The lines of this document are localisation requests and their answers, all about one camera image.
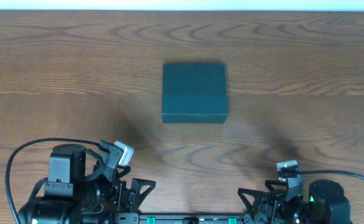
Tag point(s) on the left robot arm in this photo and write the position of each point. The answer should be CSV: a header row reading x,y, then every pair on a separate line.
x,y
85,187

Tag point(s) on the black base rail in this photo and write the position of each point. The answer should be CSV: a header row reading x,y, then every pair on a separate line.
x,y
135,218

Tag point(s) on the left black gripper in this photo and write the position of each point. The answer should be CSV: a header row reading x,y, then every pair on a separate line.
x,y
127,195

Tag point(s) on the dark green box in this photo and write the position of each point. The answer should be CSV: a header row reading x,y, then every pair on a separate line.
x,y
194,93

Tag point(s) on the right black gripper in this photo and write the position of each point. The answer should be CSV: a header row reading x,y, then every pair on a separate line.
x,y
266,202

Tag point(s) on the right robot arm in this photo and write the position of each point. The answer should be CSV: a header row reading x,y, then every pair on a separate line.
x,y
326,204

